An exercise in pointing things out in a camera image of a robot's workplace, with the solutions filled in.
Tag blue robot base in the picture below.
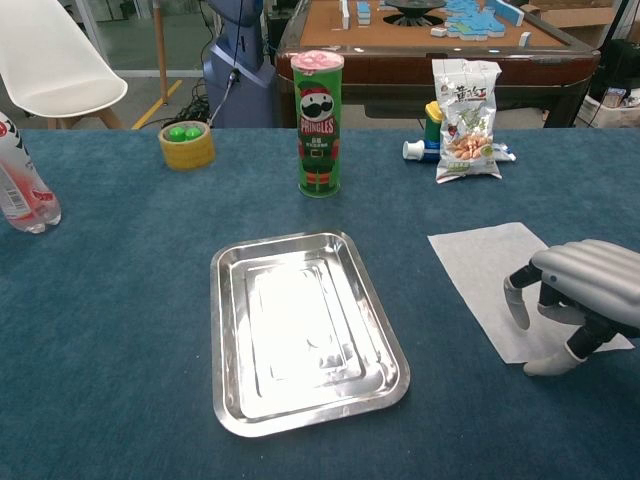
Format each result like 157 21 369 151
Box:
202 0 276 129

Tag black cable bundle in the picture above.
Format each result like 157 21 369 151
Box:
177 82 211 121

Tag blue mahjong tile pile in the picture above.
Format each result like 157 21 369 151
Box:
444 0 524 40

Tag green Pringles can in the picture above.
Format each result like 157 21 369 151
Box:
291 49 345 200

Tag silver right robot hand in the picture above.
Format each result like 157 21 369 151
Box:
503 239 640 376

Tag white chair wooden legs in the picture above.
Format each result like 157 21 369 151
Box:
0 0 129 130

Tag brown mahjong table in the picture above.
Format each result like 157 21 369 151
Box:
273 0 601 129

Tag white blue toothpaste tube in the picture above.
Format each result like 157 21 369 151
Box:
402 139 518 164

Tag white peanut snack bag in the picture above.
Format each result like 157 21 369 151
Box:
432 58 503 185

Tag blue felt table cover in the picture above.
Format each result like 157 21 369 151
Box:
0 127 640 480

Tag black mahjong table dome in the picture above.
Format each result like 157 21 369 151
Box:
383 0 446 26

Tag yellow capped green bottle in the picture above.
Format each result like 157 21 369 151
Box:
424 100 444 151

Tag clear plastic drink bottle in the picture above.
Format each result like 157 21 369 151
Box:
0 110 62 235

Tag stainless steel tray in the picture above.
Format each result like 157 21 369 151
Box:
209 229 411 439

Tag yellow tape roll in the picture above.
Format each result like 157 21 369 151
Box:
158 120 217 173

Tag white paper napkin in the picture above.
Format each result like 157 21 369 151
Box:
427 222 635 365

